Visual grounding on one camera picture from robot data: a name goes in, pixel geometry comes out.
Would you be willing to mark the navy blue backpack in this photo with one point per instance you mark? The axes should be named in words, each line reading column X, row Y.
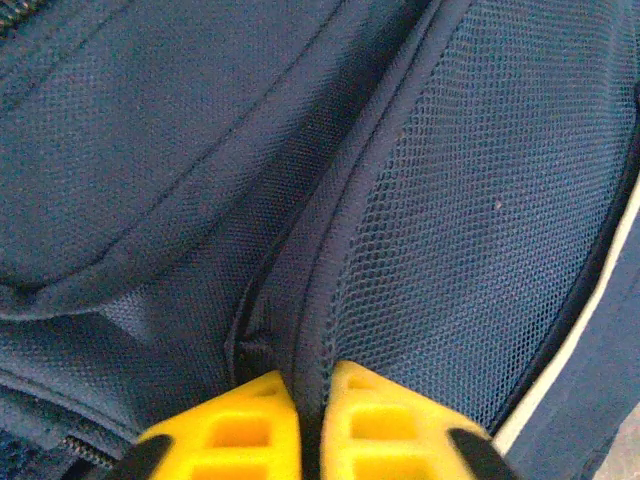
column 250, row 175

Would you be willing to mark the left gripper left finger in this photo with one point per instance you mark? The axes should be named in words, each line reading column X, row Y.
column 200, row 440

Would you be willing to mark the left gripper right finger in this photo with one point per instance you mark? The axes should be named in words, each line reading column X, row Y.
column 430, row 450

